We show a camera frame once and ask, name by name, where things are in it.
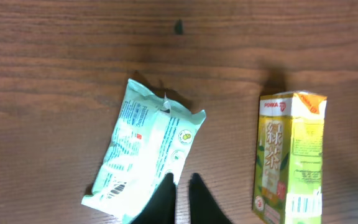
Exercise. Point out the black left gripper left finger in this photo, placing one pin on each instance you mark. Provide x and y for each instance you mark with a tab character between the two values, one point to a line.
161	207

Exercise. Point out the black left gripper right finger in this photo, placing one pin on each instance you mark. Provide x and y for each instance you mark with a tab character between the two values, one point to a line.
203	207

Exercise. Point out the green tea drink carton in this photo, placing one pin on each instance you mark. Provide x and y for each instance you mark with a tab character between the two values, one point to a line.
289	158

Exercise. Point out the mint wet wipes pack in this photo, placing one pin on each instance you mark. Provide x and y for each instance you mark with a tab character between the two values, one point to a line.
151	138

